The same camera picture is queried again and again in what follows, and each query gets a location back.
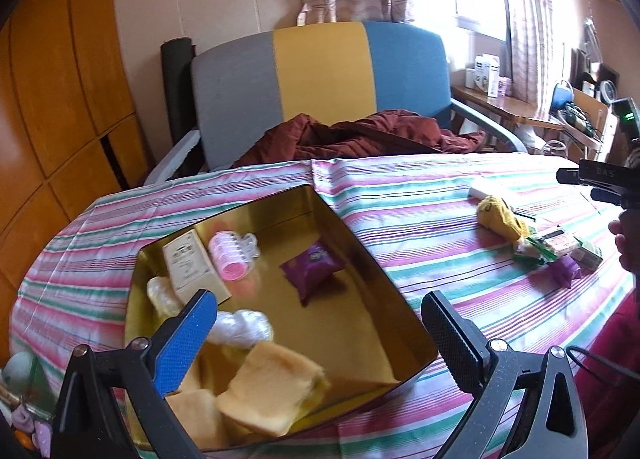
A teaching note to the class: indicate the green white small box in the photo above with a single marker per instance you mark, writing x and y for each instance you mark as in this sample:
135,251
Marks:
587,255

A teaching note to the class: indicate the pink hair roller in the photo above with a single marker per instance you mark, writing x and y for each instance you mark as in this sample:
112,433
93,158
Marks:
227,256

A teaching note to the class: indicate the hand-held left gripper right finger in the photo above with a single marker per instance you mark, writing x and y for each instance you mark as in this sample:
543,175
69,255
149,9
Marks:
452,339

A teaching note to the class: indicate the small pink box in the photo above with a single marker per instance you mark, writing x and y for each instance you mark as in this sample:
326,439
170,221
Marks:
504,87

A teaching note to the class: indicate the blue round object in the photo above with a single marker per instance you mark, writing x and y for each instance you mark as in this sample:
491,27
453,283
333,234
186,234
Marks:
563,96

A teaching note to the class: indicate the striped tablecloth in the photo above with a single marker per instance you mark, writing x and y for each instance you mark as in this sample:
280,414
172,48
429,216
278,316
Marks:
425,239

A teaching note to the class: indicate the clear plastic item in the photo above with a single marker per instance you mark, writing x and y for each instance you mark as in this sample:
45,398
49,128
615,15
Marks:
240,329

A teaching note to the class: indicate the brown cardboard box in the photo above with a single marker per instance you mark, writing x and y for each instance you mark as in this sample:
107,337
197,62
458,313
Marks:
595,111

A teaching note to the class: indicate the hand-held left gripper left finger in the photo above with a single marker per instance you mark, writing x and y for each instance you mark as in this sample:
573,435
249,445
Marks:
185,339

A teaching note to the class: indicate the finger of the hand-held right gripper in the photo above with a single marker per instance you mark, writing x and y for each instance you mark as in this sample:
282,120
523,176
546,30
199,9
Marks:
570,176
607,196

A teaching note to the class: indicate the purple snack packet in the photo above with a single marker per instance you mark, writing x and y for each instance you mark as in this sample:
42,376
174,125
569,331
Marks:
312,266
567,271

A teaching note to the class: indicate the yellow cloth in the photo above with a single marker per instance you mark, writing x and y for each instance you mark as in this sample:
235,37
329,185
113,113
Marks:
500,216

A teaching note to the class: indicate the dark red blanket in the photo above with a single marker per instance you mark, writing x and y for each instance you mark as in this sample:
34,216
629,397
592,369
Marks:
615,364

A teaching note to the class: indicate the green yellow snack packet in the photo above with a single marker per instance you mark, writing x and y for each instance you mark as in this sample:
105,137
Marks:
535,250

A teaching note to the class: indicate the gold tin box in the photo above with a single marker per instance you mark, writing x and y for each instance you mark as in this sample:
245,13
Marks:
360,324

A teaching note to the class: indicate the cream cardboard box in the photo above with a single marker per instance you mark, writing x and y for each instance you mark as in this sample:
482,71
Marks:
192,264

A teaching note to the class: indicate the white hair roller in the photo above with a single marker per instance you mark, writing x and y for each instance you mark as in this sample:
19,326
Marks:
162,295

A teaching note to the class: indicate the white plastic bag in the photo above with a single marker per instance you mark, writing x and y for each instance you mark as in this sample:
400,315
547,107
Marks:
532,136

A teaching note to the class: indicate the white box with dark print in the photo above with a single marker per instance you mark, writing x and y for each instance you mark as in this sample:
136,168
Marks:
487,75

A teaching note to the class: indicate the person's right hand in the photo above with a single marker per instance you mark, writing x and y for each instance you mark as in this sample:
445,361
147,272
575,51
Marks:
627,251

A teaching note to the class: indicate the pink cloth bundle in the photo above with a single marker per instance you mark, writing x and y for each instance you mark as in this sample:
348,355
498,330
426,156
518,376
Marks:
37,439

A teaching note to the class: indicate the green white packets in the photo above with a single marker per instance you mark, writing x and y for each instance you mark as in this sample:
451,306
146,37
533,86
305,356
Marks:
559,241

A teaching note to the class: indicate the wooden wardrobe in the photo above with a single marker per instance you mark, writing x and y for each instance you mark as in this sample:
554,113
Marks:
60,114

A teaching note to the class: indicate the small white desk fan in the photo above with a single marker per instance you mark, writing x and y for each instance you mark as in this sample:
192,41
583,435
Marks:
610,91

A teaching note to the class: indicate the pale round object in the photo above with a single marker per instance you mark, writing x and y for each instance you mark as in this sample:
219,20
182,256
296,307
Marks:
20,369

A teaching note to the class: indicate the wooden desk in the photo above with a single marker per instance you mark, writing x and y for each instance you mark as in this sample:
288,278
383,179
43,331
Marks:
505,106

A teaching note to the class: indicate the brown red jacket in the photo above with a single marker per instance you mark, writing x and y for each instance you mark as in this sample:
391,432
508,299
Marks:
375,136

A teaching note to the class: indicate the grey yellow blue chair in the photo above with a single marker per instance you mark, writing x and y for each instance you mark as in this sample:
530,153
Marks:
320,79

